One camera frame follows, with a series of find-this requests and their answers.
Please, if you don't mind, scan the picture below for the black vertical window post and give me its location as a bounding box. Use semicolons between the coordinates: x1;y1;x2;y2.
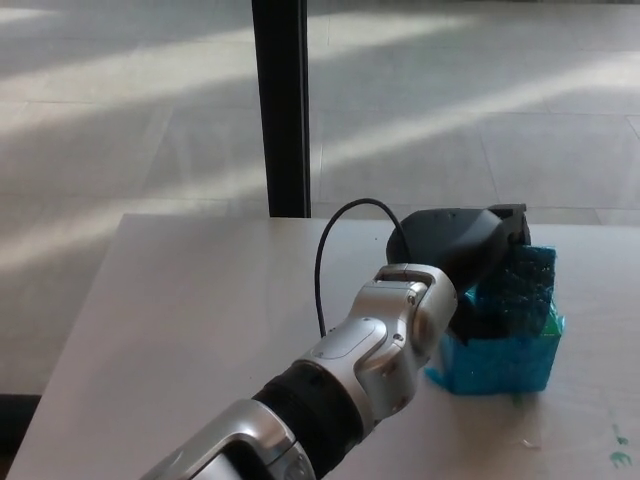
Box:
251;0;313;219

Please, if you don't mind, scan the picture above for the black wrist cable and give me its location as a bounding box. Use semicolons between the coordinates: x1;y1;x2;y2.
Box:
313;198;412;338

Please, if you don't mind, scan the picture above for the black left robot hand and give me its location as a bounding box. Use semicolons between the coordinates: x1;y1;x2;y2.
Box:
385;202;533;346

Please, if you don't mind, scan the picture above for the small blue taped cube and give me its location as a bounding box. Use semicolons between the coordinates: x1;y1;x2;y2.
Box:
464;242;558;339

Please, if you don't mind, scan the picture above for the big blue taped cube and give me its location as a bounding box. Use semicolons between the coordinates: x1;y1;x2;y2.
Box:
424;292;568;397

